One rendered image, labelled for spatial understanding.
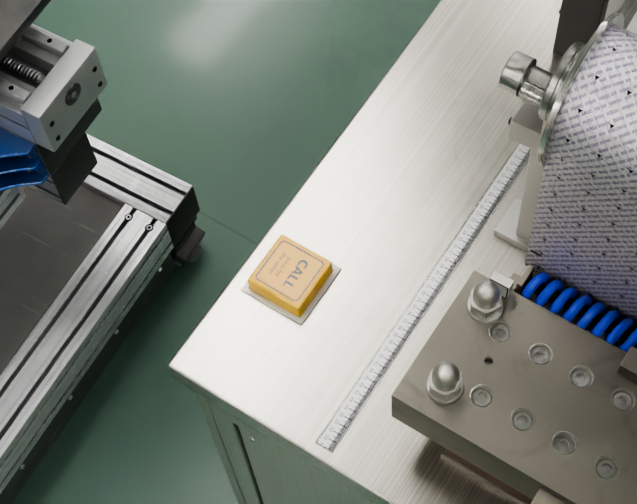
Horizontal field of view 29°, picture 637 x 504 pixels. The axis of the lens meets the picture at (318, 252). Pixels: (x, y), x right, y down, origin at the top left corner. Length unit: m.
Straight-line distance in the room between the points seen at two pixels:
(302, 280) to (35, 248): 0.99
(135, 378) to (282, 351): 1.02
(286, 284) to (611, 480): 0.42
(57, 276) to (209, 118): 0.56
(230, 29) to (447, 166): 1.34
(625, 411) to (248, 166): 1.46
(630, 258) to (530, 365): 0.15
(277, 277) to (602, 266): 0.38
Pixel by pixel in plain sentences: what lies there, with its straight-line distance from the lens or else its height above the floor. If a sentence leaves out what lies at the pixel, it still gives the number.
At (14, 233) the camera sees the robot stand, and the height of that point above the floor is 0.21.
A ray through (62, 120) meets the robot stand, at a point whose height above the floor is 0.72.
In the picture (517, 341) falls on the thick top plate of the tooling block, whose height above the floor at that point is 1.03.
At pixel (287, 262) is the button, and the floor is 0.92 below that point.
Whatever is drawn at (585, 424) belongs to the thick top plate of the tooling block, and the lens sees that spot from 1.23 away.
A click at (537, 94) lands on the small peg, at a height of 1.24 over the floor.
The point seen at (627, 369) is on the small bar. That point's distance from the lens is 1.24.
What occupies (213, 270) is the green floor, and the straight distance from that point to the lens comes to 2.46.
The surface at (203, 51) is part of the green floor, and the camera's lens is 2.74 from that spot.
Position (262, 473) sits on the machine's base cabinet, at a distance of 1.58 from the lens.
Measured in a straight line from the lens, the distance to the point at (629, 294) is 1.25.
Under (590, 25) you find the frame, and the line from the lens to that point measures 1.52.
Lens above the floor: 2.17
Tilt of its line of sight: 62 degrees down
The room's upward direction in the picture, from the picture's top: 7 degrees counter-clockwise
